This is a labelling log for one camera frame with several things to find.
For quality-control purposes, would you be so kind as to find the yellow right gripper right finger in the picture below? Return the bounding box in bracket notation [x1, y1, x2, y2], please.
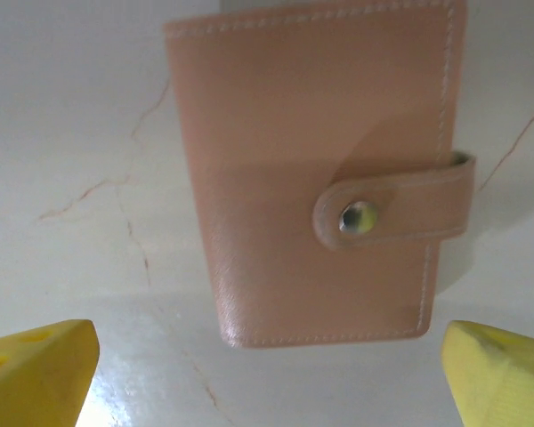
[441, 319, 534, 427]

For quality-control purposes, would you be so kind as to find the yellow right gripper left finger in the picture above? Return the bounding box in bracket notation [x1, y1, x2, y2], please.
[0, 318, 101, 427]

